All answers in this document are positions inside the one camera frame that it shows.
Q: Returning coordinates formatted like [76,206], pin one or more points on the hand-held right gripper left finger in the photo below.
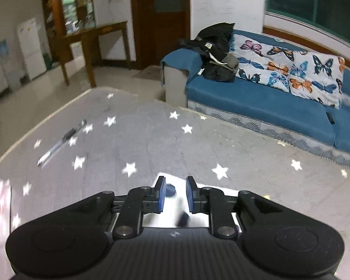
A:
[162,194]

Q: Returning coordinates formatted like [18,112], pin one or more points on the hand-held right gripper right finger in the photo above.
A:
[190,199]

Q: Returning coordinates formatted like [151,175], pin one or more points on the white dark-spotted garment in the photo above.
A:
[175,205]

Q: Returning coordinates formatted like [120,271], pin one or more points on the grey star tablecloth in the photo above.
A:
[163,140]

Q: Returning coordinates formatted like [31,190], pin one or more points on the black clear ballpoint pen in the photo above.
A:
[61,143]

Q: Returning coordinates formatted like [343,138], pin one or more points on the blue sofa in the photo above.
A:
[250,102]

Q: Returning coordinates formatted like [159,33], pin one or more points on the black jacket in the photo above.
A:
[215,64]

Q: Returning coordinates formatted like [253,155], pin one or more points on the butterfly print pillow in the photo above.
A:
[259,64]
[318,75]

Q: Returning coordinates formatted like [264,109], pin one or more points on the brown wooden door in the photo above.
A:
[163,35]

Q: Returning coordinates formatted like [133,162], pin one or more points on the black remote control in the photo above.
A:
[330,118]

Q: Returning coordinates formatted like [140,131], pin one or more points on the wooden desk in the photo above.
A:
[105,29]

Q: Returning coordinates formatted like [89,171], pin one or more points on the white refrigerator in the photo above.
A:
[32,49]

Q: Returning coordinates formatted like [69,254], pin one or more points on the white water dispenser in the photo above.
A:
[10,70]

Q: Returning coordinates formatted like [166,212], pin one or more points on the wooden glass display cabinet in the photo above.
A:
[75,5]

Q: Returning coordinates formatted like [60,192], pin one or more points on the green framed window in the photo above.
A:
[323,0]

